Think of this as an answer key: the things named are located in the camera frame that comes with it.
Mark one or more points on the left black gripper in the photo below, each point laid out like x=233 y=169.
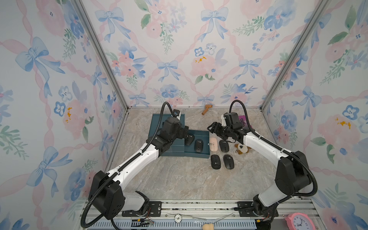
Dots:
x=182 y=133

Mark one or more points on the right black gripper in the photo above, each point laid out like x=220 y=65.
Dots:
x=215 y=127

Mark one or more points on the black computer mouse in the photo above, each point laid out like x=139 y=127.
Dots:
x=228 y=162
x=189 y=139
x=215 y=162
x=199 y=145
x=224 y=146

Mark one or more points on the pink computer mouse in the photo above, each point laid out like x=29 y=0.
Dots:
x=213 y=144

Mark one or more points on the teal drawer cabinet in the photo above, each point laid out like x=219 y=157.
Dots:
x=166 y=134

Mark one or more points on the teal bottom drawer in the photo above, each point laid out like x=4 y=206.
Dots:
x=189 y=150

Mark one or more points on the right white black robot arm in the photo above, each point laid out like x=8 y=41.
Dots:
x=293 y=175

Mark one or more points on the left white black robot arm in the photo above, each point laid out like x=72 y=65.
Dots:
x=106 y=193

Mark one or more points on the purple snack bag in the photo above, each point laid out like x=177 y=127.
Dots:
x=243 y=120

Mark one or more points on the small brown object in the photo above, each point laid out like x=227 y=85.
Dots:
x=241 y=149

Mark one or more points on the pink alarm clock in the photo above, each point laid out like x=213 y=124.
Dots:
x=299 y=221

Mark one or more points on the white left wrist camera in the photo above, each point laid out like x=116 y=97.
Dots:
x=176 y=114

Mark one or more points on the wooden handle roller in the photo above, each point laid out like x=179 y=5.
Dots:
x=207 y=108

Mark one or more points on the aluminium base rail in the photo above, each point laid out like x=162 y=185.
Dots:
x=195 y=214

